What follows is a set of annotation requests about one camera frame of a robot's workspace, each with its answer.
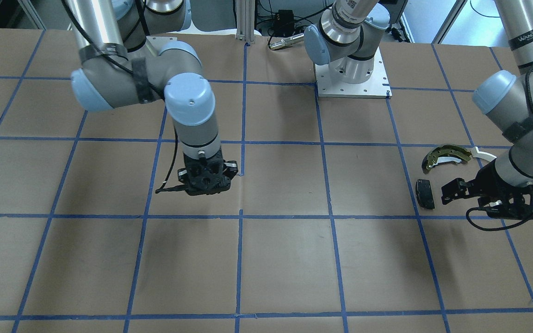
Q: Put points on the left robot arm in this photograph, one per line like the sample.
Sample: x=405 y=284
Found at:
x=350 y=31

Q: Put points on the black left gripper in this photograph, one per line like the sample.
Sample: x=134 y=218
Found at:
x=499 y=181

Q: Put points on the aluminium frame post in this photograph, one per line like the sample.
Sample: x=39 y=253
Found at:
x=245 y=19

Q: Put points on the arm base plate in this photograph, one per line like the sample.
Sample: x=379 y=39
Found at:
x=157 y=42
x=354 y=76

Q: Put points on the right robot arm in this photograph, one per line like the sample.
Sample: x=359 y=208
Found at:
x=120 y=67

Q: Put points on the olive brake shoe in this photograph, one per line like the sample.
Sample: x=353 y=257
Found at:
x=445 y=154

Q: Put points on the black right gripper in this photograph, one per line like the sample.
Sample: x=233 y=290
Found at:
x=232 y=169

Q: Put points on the black brake pad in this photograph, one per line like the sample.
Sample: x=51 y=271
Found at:
x=424 y=194

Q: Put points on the white curved plastic part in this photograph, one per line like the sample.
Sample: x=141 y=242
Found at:
x=481 y=155

